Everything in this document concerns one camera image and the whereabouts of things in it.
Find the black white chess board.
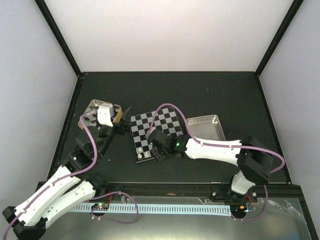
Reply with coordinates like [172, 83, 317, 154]
[130, 106, 183, 164]

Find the black aluminium frame rail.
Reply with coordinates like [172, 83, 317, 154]
[95, 182, 303, 203]

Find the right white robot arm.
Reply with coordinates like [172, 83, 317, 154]
[147, 128, 273, 202]

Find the pink tin box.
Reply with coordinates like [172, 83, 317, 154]
[186, 114, 226, 141]

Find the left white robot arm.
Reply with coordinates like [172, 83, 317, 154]
[2, 118, 131, 240]

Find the small circuit board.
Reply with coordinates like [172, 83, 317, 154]
[91, 202, 110, 211]

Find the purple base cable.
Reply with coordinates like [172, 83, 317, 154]
[90, 191, 140, 224]

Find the gold tin box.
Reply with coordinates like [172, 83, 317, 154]
[78, 99, 123, 131]

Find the white slotted cable duct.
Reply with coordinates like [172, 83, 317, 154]
[70, 202, 232, 217]

